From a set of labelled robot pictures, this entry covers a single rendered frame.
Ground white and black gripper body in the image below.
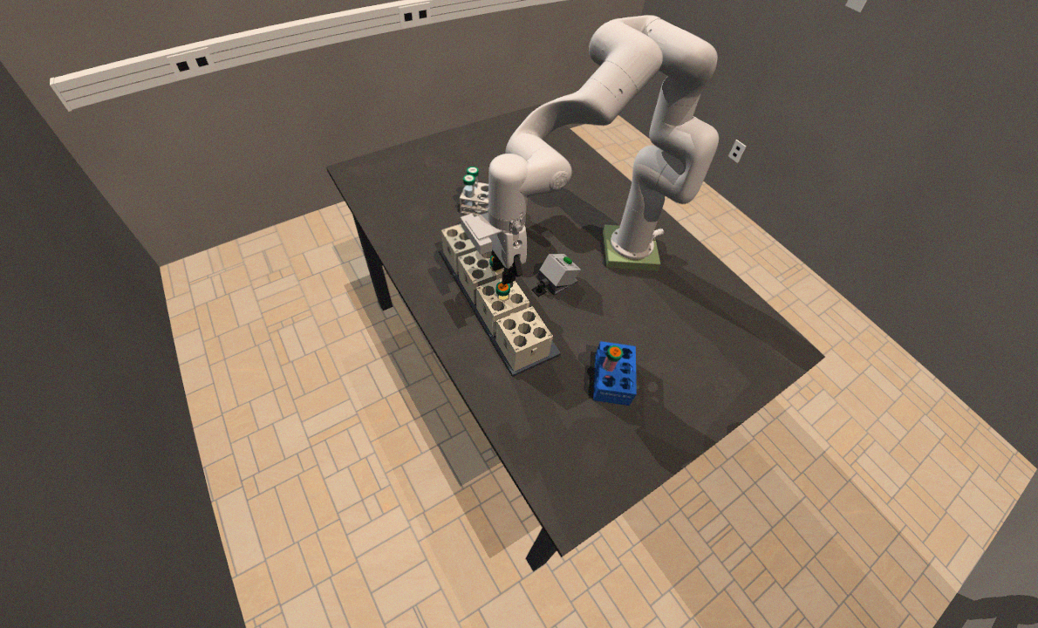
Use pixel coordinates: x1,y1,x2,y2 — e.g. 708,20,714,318
489,223,527,269

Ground blue tube rack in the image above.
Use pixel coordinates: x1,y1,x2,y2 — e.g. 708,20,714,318
593,342,636,406

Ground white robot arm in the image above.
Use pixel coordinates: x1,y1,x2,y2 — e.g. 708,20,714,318
461,16,719,260

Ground cream tube rack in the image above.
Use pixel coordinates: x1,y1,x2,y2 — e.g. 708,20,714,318
460,182,488,216

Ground cream bucket adapter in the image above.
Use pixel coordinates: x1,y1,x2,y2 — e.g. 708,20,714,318
495,306,553,371
476,278,529,336
458,250,504,304
441,224,477,276

